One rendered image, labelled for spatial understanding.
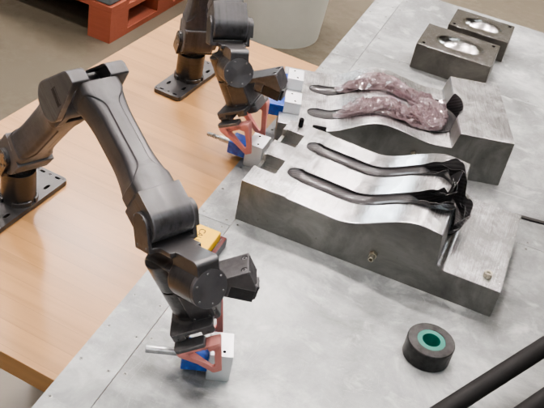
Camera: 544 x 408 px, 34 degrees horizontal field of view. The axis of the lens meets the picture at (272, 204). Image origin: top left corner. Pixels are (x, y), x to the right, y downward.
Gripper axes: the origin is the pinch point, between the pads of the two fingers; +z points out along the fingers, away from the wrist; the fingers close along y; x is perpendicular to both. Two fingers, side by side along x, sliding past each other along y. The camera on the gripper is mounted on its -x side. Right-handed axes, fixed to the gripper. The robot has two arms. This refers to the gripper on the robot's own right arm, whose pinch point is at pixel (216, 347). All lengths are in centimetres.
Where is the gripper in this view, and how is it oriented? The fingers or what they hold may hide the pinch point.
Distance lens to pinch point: 134.1
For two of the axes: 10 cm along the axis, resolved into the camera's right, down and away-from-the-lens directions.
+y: -0.2, -6.0, 8.0
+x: -9.4, 2.8, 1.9
